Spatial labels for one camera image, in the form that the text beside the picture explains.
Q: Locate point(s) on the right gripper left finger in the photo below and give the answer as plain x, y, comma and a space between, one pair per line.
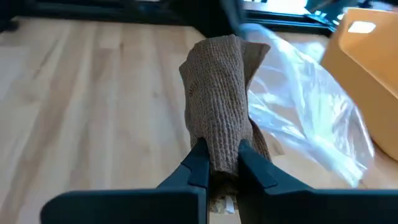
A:
140, 208

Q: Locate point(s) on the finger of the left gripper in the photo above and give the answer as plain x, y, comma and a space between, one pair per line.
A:
234, 17

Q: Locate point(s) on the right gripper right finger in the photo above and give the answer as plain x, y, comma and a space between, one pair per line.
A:
311, 208

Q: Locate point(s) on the brown elastic bandage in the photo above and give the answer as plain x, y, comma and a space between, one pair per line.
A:
217, 102

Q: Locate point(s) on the clear plastic bag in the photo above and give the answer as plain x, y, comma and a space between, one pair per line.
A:
311, 109

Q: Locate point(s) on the yellow plastic bin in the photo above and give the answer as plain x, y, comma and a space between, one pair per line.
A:
367, 77

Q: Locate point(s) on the black aluminium table frame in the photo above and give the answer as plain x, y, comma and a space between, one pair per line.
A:
93, 12

